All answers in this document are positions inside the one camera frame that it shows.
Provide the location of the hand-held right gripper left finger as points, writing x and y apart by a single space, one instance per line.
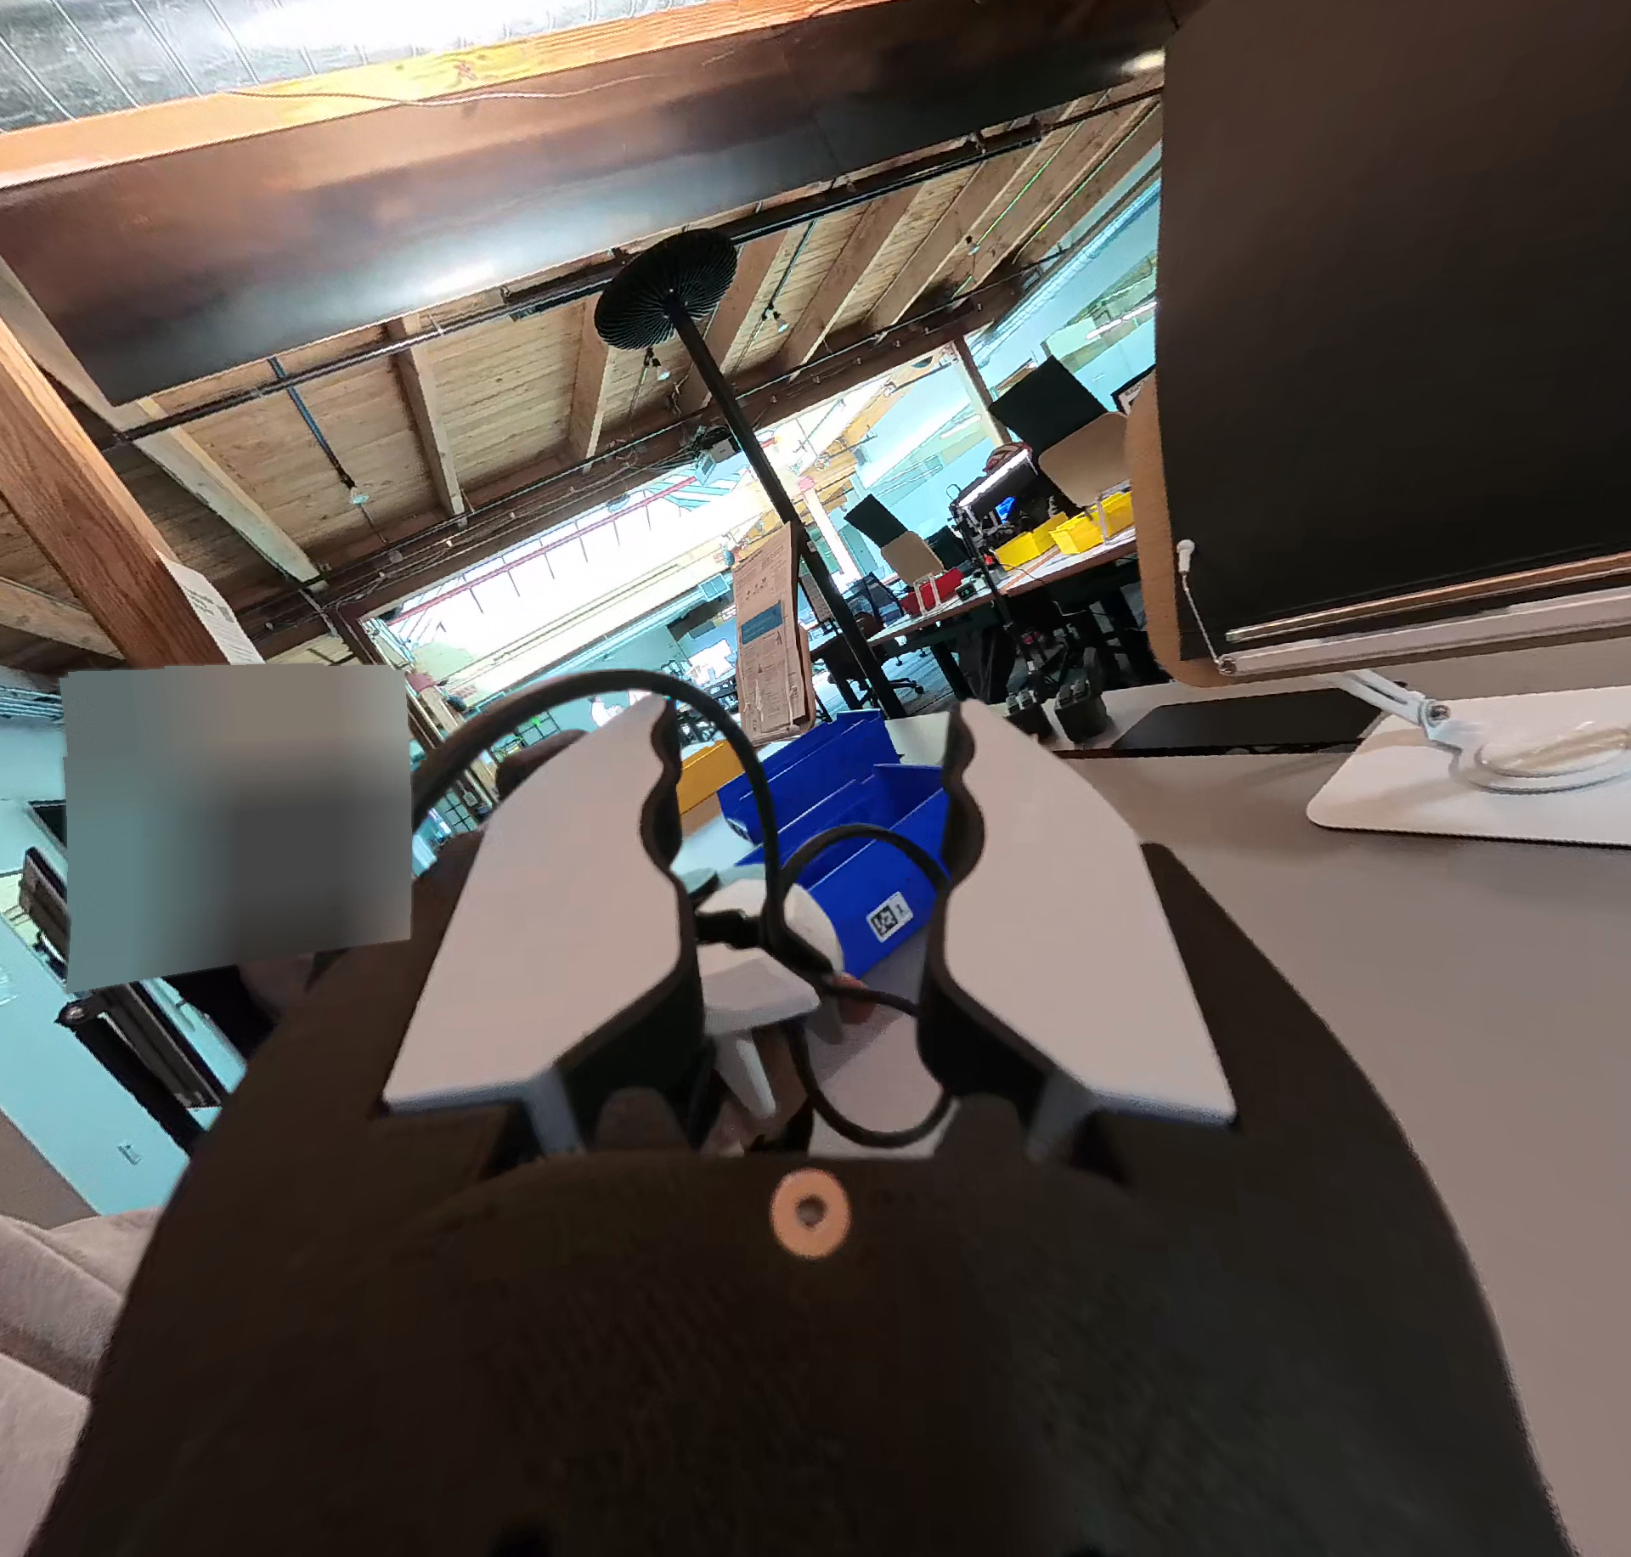
535 934

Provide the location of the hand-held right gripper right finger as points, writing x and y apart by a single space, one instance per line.
1082 942

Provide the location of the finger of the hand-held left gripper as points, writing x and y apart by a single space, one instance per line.
756 997
806 926

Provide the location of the blue storage bin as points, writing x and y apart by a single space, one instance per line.
867 807

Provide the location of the person's left forearm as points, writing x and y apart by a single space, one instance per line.
50 1328

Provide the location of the person's left hand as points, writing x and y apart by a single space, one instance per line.
852 1020

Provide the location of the yellow storage bin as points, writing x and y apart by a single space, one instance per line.
1026 551
1089 523
706 776

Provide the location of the black desk mat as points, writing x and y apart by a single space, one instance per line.
1247 722

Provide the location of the brown cardboard sheet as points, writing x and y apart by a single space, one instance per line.
768 638

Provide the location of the wooden workbench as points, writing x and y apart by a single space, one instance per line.
1006 590

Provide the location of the white paper notice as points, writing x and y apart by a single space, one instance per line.
214 612

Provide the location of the black monitor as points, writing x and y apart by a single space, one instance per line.
1044 411

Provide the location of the black floor lamp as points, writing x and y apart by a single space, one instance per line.
664 291

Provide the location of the silver ventilation duct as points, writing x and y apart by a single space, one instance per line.
381 1

